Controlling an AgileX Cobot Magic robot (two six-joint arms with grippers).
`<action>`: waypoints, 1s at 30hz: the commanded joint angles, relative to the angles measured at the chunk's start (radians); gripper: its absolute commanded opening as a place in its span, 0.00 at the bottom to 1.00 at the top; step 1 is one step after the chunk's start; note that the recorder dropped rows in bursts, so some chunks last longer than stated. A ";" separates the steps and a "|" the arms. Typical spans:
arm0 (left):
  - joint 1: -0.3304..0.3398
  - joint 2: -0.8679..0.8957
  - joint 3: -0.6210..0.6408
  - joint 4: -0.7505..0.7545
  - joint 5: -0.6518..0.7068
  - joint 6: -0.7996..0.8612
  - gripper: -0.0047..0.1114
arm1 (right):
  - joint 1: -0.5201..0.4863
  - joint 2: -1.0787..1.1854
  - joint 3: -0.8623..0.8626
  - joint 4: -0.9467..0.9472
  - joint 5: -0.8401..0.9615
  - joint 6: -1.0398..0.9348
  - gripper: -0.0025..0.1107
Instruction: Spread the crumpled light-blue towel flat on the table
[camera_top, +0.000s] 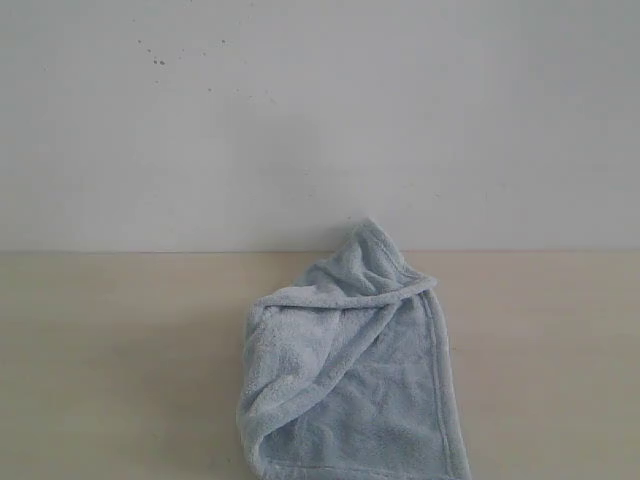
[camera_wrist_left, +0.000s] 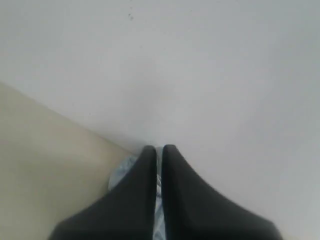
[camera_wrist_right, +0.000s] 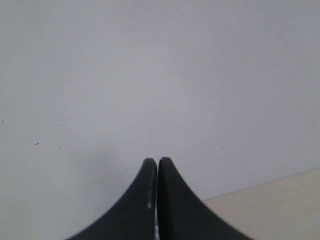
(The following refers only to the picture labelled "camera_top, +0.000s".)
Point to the light blue fleece towel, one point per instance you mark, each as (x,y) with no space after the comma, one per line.
(347,372)

